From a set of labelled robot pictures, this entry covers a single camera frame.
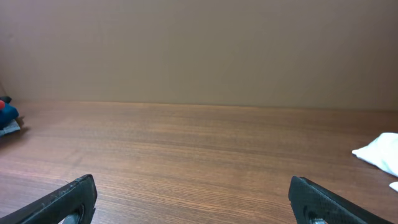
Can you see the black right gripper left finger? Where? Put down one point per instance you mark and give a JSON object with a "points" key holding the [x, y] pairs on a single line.
{"points": [[72, 203]]}

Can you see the white t-shirt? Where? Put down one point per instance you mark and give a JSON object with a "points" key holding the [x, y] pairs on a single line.
{"points": [[381, 152]]}

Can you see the black folded garment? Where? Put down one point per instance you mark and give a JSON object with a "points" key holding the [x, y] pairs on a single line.
{"points": [[6, 99]]}

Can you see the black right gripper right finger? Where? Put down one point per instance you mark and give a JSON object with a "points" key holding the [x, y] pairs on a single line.
{"points": [[312, 203]]}

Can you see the grey folded garment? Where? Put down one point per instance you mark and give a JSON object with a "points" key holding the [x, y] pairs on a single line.
{"points": [[12, 127]]}

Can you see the blue folded garment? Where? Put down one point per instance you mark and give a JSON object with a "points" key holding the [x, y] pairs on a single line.
{"points": [[8, 113]]}

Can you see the red folded t-shirt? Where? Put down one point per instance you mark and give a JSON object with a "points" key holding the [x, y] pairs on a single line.
{"points": [[2, 104]]}

